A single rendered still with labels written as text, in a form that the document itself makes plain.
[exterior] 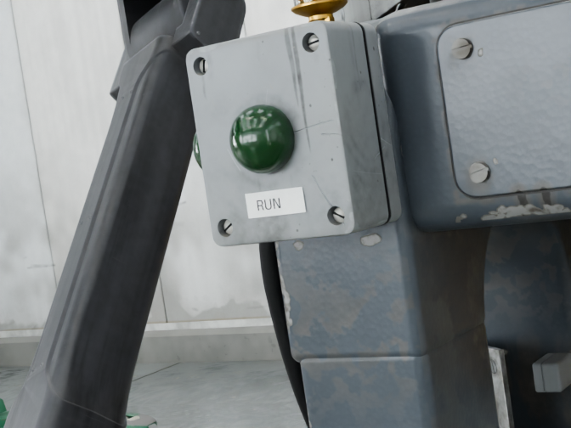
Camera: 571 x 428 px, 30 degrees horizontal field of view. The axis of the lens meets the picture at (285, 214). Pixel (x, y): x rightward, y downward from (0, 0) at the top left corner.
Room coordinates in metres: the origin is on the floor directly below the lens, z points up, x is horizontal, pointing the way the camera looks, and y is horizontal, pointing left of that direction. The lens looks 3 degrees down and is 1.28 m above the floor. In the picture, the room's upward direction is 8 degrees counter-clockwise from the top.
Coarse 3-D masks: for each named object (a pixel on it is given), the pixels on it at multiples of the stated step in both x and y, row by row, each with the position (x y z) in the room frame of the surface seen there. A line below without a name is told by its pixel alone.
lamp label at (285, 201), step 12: (264, 192) 0.46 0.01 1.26; (276, 192) 0.46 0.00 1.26; (288, 192) 0.46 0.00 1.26; (300, 192) 0.45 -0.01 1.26; (252, 204) 0.47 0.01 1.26; (264, 204) 0.46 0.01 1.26; (276, 204) 0.46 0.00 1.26; (288, 204) 0.46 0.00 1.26; (300, 204) 0.45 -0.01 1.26; (252, 216) 0.47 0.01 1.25; (264, 216) 0.46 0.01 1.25
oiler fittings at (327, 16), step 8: (320, 0) 0.52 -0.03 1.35; (328, 0) 0.53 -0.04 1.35; (336, 0) 0.53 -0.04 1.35; (344, 0) 0.53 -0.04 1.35; (296, 8) 0.53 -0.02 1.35; (304, 8) 0.53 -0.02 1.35; (312, 8) 0.53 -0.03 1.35; (320, 8) 0.53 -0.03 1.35; (328, 8) 0.53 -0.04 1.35; (336, 8) 0.53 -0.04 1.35; (304, 16) 0.54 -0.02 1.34; (312, 16) 0.53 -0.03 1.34; (320, 16) 0.53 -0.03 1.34; (328, 16) 0.53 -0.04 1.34
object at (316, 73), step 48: (240, 48) 0.47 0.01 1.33; (288, 48) 0.45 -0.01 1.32; (336, 48) 0.45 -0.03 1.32; (192, 96) 0.48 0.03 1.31; (240, 96) 0.47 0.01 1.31; (288, 96) 0.45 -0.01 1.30; (336, 96) 0.44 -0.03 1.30; (384, 96) 0.48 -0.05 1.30; (336, 144) 0.44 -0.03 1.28; (384, 144) 0.47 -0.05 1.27; (240, 192) 0.47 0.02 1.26; (336, 192) 0.44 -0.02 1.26; (384, 192) 0.47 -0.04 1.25; (240, 240) 0.47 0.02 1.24
